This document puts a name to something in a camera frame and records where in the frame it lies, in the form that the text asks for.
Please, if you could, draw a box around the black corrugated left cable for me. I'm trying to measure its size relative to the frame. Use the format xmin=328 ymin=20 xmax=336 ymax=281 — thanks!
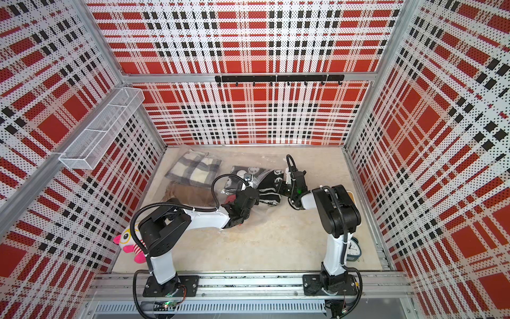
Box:
xmin=129 ymin=173 xmax=248 ymax=319

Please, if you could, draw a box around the white wire mesh shelf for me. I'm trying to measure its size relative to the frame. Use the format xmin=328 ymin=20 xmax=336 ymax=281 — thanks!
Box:
xmin=58 ymin=87 xmax=144 ymax=170

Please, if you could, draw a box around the black wall hook rail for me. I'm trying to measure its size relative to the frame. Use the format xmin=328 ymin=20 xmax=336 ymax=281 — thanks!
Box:
xmin=215 ymin=74 xmax=345 ymax=85

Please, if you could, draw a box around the small alarm clock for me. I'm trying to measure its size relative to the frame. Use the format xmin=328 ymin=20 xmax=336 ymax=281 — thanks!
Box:
xmin=347 ymin=237 xmax=362 ymax=262

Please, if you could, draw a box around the white wooden top tray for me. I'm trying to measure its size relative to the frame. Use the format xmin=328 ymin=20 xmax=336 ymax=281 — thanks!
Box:
xmin=347 ymin=191 xmax=356 ymax=204

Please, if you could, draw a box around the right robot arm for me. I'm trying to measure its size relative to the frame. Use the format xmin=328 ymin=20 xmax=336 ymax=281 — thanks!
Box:
xmin=281 ymin=162 xmax=361 ymax=296

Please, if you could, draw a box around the pink striped plush toy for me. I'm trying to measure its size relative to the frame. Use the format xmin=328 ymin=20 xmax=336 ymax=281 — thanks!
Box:
xmin=113 ymin=227 xmax=146 ymax=264

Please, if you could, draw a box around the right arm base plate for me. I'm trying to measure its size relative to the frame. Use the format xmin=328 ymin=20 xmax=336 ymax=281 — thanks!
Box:
xmin=302 ymin=272 xmax=358 ymax=296

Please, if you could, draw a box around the clear plastic vacuum bag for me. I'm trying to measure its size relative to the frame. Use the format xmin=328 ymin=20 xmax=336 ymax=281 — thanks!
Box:
xmin=155 ymin=146 xmax=289 ymax=233

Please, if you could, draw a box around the black smiley pattern scarf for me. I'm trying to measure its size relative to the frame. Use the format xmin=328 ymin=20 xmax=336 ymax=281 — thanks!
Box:
xmin=231 ymin=166 xmax=284 ymax=206

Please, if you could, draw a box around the black corrugated cable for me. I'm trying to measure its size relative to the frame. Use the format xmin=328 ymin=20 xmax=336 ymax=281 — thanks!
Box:
xmin=129 ymin=173 xmax=248 ymax=319
xmin=285 ymin=154 xmax=364 ymax=319

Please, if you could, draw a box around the grey white plaid scarf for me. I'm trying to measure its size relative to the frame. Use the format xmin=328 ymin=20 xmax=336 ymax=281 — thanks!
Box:
xmin=165 ymin=150 xmax=222 ymax=187

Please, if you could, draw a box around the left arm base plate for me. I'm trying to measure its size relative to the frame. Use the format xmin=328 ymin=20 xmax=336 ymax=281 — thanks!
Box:
xmin=142 ymin=275 xmax=200 ymax=297

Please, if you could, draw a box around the aluminium front rail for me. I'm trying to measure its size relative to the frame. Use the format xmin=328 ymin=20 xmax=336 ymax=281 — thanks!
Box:
xmin=86 ymin=271 xmax=414 ymax=301

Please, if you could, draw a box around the red knitted scarf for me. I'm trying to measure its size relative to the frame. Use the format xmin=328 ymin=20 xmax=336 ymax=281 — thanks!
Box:
xmin=223 ymin=194 xmax=237 ymax=206

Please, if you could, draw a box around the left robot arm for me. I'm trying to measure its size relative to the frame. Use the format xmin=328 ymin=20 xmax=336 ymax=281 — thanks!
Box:
xmin=130 ymin=187 xmax=260 ymax=297

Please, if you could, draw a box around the brown knitted scarf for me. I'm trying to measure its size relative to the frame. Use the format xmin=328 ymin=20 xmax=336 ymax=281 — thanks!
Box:
xmin=161 ymin=182 xmax=215 ymax=207

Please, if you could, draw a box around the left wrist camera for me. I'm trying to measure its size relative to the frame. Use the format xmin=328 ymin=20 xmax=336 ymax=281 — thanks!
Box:
xmin=243 ymin=174 xmax=254 ymax=186

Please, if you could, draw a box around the black corrugated right cable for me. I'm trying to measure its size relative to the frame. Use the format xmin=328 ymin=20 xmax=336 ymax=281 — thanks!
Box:
xmin=285 ymin=154 xmax=364 ymax=319

